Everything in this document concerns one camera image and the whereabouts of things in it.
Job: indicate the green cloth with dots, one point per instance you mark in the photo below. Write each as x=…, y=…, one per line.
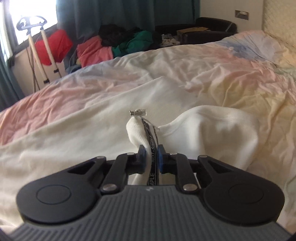
x=141, y=41

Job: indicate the red cloth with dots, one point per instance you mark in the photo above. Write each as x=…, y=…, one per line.
x=59, y=44

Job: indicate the cream quilted headboard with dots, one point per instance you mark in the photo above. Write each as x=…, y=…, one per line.
x=279, y=19

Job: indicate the black clothes pile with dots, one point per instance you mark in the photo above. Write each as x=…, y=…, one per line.
x=112, y=35

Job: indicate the teal right curtain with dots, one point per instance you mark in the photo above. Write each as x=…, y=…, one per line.
x=83, y=19

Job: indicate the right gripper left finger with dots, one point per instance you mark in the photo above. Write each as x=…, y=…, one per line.
x=72, y=193

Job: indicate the pink cloth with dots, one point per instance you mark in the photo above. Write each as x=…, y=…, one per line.
x=93, y=52

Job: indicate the teal left curtain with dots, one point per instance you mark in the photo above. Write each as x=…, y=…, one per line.
x=10, y=88

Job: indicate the pastel pink bed duvet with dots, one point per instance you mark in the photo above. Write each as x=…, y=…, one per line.
x=249, y=71

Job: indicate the dark sofa bench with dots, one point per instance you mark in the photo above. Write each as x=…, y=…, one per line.
x=204, y=30

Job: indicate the cream white zip jacket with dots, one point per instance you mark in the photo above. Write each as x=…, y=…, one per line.
x=183, y=122

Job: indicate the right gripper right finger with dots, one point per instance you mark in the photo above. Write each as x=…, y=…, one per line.
x=227, y=192

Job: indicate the teal curtain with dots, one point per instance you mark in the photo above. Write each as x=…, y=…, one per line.
x=83, y=19
x=10, y=88

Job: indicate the wall socket plate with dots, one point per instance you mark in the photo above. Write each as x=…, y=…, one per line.
x=242, y=15

